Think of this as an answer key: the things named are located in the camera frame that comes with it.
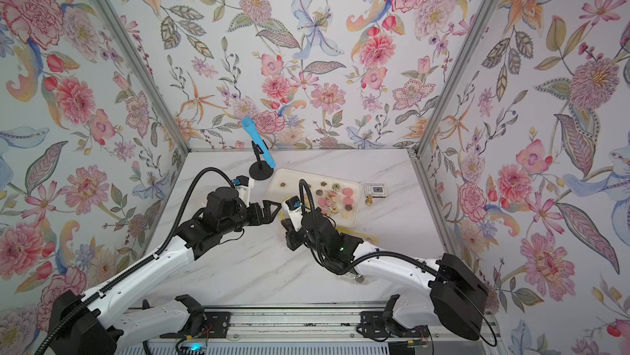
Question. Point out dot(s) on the blue microphone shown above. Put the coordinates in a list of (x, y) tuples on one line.
[(248, 124)]

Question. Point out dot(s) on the small QR code box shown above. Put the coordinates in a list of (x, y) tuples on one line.
[(376, 190)]

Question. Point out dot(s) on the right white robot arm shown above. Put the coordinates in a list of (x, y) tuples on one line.
[(436, 291)]

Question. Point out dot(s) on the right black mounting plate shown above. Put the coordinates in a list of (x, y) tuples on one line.
[(375, 326)]

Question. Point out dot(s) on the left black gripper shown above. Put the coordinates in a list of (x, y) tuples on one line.
[(265, 211)]

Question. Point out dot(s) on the ziploc bag of cookies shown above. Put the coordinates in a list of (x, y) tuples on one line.
[(343, 230), (353, 278)]

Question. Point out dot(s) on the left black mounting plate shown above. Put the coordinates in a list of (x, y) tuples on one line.
[(212, 325)]

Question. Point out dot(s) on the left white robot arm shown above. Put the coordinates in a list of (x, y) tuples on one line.
[(98, 321)]

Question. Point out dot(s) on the black microphone stand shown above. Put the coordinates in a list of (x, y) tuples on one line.
[(260, 170)]

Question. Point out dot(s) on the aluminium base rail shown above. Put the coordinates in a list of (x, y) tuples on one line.
[(306, 322)]

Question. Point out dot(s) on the white rectangular tray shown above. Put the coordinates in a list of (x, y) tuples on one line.
[(292, 179)]

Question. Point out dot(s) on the pile of poured cookies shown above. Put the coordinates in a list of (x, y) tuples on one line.
[(335, 199)]

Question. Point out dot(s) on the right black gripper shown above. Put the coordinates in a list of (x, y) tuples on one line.
[(294, 236)]

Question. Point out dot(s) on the black mounting plate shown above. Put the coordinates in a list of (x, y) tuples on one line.
[(212, 325), (375, 326)]

